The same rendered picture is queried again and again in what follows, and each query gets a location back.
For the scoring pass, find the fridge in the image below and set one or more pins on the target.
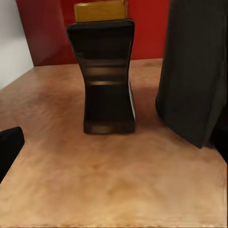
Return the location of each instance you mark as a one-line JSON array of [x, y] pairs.
[[15, 57]]

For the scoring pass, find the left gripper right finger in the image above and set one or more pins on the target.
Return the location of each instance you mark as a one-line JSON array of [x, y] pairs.
[[220, 141]]

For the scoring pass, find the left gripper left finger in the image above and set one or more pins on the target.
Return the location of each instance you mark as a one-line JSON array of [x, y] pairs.
[[11, 142]]

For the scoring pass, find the countertop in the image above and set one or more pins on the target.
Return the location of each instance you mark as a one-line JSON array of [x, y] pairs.
[[65, 178]]

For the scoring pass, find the coffee maker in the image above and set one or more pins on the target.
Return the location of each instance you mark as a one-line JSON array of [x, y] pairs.
[[193, 92]]

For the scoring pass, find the bottle of coffee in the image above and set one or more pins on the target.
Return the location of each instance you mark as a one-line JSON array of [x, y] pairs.
[[102, 41]]

